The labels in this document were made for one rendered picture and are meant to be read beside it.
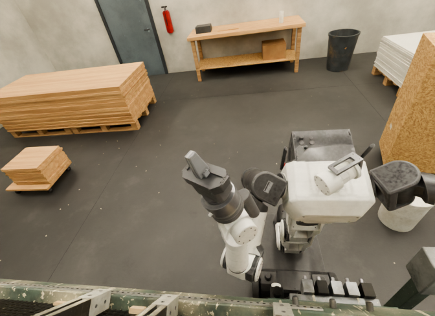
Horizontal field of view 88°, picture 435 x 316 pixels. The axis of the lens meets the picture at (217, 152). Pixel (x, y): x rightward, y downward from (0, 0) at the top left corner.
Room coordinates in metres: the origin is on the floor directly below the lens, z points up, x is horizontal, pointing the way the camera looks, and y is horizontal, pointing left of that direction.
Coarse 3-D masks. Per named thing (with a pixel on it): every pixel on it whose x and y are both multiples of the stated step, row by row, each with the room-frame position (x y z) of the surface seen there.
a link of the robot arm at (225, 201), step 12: (216, 168) 0.35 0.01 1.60; (192, 180) 0.34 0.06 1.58; (204, 180) 0.33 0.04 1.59; (216, 180) 0.32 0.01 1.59; (228, 180) 0.31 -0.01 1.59; (204, 192) 0.34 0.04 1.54; (216, 192) 0.30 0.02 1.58; (228, 192) 0.33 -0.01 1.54; (204, 204) 0.34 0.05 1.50; (216, 204) 0.32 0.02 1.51; (228, 204) 0.32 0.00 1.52; (216, 216) 0.32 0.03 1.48; (228, 216) 0.31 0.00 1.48
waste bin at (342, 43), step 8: (336, 32) 4.52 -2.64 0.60; (344, 32) 4.48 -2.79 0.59; (352, 32) 4.38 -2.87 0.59; (360, 32) 4.12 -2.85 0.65; (328, 40) 4.37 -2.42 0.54; (336, 40) 4.15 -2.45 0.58; (344, 40) 4.06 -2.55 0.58; (352, 40) 4.05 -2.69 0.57; (328, 48) 4.32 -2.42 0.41; (336, 48) 4.14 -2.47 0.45; (344, 48) 4.06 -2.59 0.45; (352, 48) 4.07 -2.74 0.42; (328, 56) 4.29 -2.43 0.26; (336, 56) 4.13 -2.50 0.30; (344, 56) 4.07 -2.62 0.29; (328, 64) 4.26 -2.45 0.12; (336, 64) 4.12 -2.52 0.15; (344, 64) 4.08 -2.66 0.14
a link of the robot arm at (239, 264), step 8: (232, 256) 0.31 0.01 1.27; (240, 256) 0.31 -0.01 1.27; (248, 256) 0.33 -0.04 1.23; (256, 256) 0.35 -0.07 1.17; (232, 264) 0.31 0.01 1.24; (240, 264) 0.30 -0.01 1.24; (248, 264) 0.32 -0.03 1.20; (232, 272) 0.31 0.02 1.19; (240, 272) 0.30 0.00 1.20; (248, 272) 0.30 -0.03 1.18; (248, 280) 0.29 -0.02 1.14
